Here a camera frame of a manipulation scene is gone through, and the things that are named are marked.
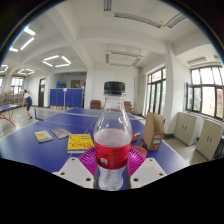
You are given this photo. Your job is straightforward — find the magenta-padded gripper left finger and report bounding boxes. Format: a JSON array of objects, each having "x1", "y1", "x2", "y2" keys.
[{"x1": 52, "y1": 146, "x2": 100, "y2": 190}]

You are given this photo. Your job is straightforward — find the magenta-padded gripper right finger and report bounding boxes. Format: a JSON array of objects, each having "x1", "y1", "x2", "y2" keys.
[{"x1": 124, "y1": 146, "x2": 168, "y2": 190}]

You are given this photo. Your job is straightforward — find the clear red-label water bottle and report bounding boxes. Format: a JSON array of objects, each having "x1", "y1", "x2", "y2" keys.
[{"x1": 92, "y1": 81, "x2": 134, "y2": 192}]

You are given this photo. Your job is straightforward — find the red table tennis paddle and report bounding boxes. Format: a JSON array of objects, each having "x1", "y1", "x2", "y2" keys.
[
  {"x1": 130, "y1": 132, "x2": 142, "y2": 144},
  {"x1": 138, "y1": 145, "x2": 148, "y2": 158}
]

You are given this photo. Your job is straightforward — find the yellow book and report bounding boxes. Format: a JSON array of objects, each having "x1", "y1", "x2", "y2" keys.
[{"x1": 66, "y1": 133, "x2": 95, "y2": 154}]

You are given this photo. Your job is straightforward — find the brown cardboard box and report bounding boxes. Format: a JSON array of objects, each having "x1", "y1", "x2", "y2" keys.
[{"x1": 142, "y1": 112, "x2": 165, "y2": 151}]

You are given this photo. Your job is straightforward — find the grey-brown booklet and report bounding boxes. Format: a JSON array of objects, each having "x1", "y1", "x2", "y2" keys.
[{"x1": 50, "y1": 127, "x2": 72, "y2": 140}]

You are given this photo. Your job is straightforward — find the small yellow and blue booklet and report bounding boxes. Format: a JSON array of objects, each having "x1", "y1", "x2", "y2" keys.
[{"x1": 34, "y1": 130, "x2": 54, "y2": 144}]

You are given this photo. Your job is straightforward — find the beige cabinet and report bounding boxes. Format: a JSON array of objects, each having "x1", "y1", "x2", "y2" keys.
[
  {"x1": 195, "y1": 119, "x2": 224, "y2": 162},
  {"x1": 173, "y1": 111, "x2": 198, "y2": 147}
]

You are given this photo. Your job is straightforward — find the brown armchair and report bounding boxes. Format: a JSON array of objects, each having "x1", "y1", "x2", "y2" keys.
[
  {"x1": 89, "y1": 99, "x2": 102, "y2": 110},
  {"x1": 123, "y1": 100, "x2": 135, "y2": 115}
]

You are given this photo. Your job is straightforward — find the blue folded partition boards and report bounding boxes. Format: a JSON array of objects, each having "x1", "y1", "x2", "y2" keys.
[{"x1": 49, "y1": 87, "x2": 84, "y2": 109}]

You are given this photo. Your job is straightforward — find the black-framed tall window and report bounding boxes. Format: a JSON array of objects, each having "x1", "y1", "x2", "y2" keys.
[{"x1": 145, "y1": 67, "x2": 167, "y2": 117}]

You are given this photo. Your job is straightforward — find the person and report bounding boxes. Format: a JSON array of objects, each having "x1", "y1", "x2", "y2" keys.
[{"x1": 22, "y1": 89, "x2": 34, "y2": 121}]

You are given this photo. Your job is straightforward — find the dark brown door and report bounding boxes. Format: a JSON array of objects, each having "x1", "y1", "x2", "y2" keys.
[{"x1": 37, "y1": 77, "x2": 47, "y2": 108}]

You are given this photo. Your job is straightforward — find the blue table with red legs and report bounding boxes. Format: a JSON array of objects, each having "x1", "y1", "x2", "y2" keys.
[{"x1": 0, "y1": 103, "x2": 19, "y2": 128}]

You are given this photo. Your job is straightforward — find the black-framed wide window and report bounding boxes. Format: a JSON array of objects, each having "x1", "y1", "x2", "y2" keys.
[{"x1": 185, "y1": 65, "x2": 224, "y2": 120}]

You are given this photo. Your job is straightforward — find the group of ceiling lights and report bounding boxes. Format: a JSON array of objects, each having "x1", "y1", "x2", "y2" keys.
[{"x1": 0, "y1": 25, "x2": 73, "y2": 76}]

